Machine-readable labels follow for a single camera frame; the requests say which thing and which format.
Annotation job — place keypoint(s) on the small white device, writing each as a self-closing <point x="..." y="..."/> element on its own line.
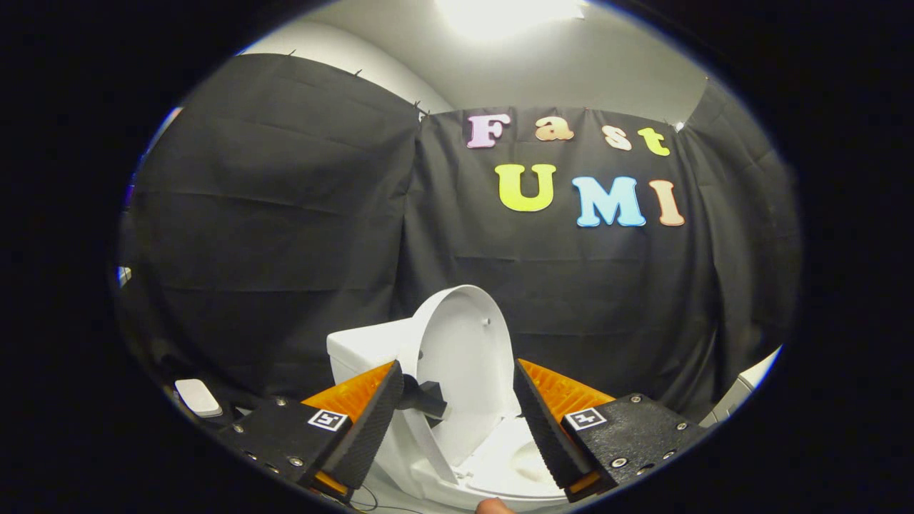
<point x="198" y="397"/>

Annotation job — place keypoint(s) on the white drawer cabinet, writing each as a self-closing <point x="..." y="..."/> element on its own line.
<point x="742" y="385"/>

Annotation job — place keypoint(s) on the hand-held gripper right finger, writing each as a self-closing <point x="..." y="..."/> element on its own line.
<point x="544" y="425"/>

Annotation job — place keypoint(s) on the white toilet lid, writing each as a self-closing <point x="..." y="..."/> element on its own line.
<point x="464" y="343"/>

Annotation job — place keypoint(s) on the ceiling light panel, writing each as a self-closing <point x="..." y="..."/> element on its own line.
<point x="510" y="14"/>

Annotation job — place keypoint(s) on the white toilet seat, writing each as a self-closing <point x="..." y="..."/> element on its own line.
<point x="514" y="457"/>

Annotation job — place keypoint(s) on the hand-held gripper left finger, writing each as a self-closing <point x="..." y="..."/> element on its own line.
<point x="368" y="425"/>

